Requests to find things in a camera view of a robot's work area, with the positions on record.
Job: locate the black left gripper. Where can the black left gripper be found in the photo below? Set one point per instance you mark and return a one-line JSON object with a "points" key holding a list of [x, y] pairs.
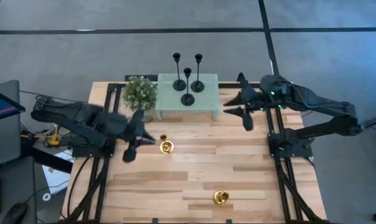
{"points": [[129, 137]]}

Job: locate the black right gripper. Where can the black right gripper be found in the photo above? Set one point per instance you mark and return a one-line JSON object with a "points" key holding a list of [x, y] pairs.
{"points": [[258, 96]]}

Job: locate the gold candlestick holder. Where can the gold candlestick holder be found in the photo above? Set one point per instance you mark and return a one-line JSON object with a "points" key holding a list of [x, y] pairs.
{"points": [[219, 198], [167, 147]]}

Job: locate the black candlestick holder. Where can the black candlestick holder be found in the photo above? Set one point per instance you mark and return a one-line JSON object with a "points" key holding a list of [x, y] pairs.
{"points": [[179, 85], [197, 86], [187, 99]]}

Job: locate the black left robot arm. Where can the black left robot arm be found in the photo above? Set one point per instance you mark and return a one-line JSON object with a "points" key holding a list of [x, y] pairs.
{"points": [[82, 121]]}

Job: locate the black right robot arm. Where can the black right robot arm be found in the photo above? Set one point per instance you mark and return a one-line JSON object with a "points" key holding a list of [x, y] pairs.
{"points": [[318, 107]]}

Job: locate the green plant with white flowers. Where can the green plant with white flowers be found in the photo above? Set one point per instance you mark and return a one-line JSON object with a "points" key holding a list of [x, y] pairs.
{"points": [[139, 91]]}

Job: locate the mint green perforated metal shelf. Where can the mint green perforated metal shelf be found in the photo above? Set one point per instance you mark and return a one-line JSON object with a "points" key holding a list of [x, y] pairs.
{"points": [[169, 99]]}

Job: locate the black metal bar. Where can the black metal bar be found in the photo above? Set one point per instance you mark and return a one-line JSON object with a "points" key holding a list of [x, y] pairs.
{"points": [[135, 77]]}

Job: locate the white paper sheets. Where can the white paper sheets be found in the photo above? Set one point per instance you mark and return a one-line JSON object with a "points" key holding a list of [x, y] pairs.
{"points": [[55, 179]]}

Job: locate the black slanted support beam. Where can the black slanted support beam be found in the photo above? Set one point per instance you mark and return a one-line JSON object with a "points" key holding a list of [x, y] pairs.
{"points": [[48, 160]]}

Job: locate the dark grey desk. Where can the dark grey desk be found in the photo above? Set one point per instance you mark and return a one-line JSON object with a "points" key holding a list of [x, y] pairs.
{"points": [[16, 186]]}

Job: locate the grey metal stand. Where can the grey metal stand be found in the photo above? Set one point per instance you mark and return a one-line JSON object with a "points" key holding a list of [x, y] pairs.
{"points": [[374, 121]]}

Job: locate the dark grey panel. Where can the dark grey panel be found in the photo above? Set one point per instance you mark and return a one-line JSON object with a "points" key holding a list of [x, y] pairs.
{"points": [[4, 143]]}

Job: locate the black computer mouse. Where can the black computer mouse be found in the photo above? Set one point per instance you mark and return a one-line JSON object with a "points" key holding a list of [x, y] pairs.
{"points": [[16, 214]]}

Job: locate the monitor with blue screen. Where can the monitor with blue screen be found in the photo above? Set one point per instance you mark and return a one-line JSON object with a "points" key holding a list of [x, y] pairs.
{"points": [[1, 105]]}

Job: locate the black aluminium frame rail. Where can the black aluminium frame rail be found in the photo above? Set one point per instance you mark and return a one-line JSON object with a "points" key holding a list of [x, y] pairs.
{"points": [[109, 93], [117, 93], [119, 85], [277, 121], [268, 121]]}

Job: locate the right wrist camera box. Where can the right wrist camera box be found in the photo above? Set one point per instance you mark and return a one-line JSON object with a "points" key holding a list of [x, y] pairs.
{"points": [[244, 84]]}

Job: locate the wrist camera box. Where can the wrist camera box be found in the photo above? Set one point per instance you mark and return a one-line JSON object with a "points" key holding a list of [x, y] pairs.
{"points": [[244, 84], [137, 117]]}

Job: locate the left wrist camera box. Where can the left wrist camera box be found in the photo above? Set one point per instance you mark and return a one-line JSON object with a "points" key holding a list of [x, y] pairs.
{"points": [[137, 117]]}

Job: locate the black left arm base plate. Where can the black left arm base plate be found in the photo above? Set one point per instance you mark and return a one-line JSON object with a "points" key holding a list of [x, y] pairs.
{"points": [[91, 152]]}

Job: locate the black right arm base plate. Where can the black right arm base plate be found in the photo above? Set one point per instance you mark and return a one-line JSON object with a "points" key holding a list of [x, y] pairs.
{"points": [[303, 151]]}

